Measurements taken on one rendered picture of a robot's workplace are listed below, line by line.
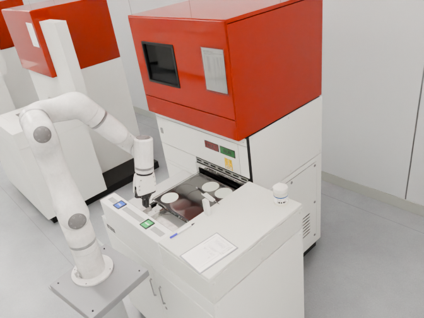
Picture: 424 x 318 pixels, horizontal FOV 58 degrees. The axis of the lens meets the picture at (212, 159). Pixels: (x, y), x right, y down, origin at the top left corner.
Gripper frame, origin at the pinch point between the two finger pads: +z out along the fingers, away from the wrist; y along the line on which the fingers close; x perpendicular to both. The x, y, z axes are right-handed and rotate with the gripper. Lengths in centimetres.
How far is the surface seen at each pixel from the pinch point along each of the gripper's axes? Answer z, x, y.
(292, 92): -42, 10, -92
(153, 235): 15.7, 4.2, -0.5
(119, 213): 16.0, -24.6, 0.5
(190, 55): -62, -18, -41
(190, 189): 13.1, -18.4, -42.3
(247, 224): 8.5, 34.5, -32.4
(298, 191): 24, 10, -109
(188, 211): 16.0, -3.8, -28.5
